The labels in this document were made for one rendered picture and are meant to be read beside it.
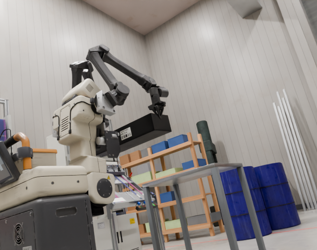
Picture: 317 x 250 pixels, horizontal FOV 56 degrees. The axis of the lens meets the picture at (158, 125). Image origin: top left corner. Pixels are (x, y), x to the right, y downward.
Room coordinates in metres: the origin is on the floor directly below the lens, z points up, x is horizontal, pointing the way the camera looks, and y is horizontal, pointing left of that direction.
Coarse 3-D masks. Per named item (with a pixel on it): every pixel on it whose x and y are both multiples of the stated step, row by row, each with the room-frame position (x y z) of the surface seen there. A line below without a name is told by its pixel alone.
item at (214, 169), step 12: (204, 168) 2.12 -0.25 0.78; (216, 168) 2.08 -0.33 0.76; (228, 168) 2.33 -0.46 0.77; (240, 168) 2.39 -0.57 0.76; (156, 180) 2.39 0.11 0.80; (168, 180) 2.32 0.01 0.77; (180, 180) 2.50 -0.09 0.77; (192, 180) 2.72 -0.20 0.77; (216, 180) 2.07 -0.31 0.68; (240, 180) 2.41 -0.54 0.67; (144, 192) 2.48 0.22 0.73; (216, 192) 2.09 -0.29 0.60; (180, 204) 2.79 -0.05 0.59; (252, 204) 2.40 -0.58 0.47; (180, 216) 2.80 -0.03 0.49; (228, 216) 2.07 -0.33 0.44; (252, 216) 2.40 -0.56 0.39; (156, 228) 2.49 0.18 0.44; (228, 228) 2.07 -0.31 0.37; (156, 240) 2.47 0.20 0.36; (228, 240) 2.09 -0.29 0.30
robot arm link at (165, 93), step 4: (152, 80) 1.76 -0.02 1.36; (152, 84) 1.75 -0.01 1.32; (156, 84) 1.76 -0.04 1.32; (160, 88) 1.80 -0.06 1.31; (164, 88) 1.82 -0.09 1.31; (148, 92) 1.80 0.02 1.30; (164, 92) 1.79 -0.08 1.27; (168, 92) 1.81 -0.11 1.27; (160, 96) 1.79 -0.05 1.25; (164, 96) 1.81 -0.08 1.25
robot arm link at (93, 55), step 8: (96, 48) 1.65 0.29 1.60; (88, 56) 1.64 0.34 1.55; (96, 56) 1.63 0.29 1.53; (96, 64) 1.62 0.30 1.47; (104, 64) 1.63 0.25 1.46; (104, 72) 1.60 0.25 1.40; (112, 80) 1.60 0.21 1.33; (112, 88) 1.59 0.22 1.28; (120, 88) 1.56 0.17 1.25; (128, 88) 1.59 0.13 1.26; (120, 104) 1.63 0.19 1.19
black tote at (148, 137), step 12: (144, 120) 1.74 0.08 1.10; (156, 120) 1.74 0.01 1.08; (168, 120) 1.84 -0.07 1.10; (120, 132) 1.88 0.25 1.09; (132, 132) 1.81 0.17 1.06; (144, 132) 1.76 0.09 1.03; (156, 132) 1.78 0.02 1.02; (168, 132) 1.85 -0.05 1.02; (120, 144) 1.89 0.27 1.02; (132, 144) 1.96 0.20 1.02
